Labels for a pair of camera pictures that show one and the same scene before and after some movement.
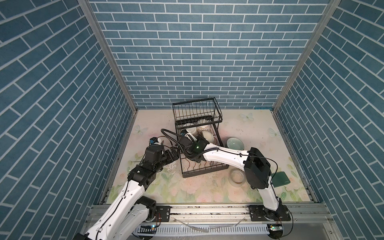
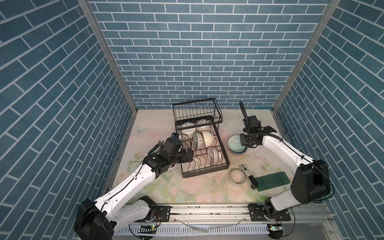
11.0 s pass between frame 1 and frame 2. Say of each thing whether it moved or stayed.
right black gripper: moved
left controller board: stayed
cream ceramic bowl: stayed
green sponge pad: stayed
